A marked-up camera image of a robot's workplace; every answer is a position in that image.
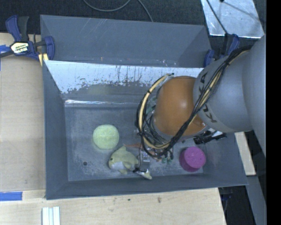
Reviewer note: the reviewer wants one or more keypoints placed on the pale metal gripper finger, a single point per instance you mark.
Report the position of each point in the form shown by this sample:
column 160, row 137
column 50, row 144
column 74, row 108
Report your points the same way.
column 146, row 157

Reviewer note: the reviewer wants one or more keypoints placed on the yellow toy dolphin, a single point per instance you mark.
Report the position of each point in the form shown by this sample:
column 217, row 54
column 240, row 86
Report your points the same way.
column 124, row 159

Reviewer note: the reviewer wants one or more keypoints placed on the purple foam cylinder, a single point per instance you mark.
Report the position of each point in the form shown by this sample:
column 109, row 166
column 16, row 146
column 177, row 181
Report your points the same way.
column 192, row 159

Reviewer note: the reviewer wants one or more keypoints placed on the yellow-green ball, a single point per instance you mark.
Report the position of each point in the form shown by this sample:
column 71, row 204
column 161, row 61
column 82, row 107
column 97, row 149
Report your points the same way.
column 105, row 137

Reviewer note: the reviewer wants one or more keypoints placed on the grey metal bin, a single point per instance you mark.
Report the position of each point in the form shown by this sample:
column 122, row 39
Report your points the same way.
column 89, row 135

